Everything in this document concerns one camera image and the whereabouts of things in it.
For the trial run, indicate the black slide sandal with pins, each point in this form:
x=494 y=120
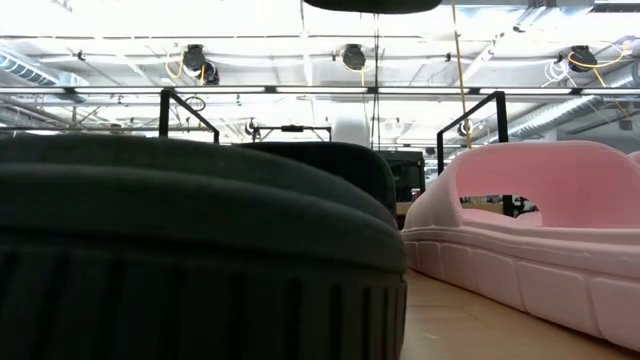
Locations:
x=372 y=5
x=200 y=225

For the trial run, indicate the pink slide sandal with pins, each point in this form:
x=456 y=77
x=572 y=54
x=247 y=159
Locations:
x=636 y=157
x=550 y=280

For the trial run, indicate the red can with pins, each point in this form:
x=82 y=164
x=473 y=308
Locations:
x=415 y=194

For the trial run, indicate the distant black metal frame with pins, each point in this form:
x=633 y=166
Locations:
x=292 y=128

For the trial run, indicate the black computer case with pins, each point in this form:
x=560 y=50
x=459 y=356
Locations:
x=402 y=175

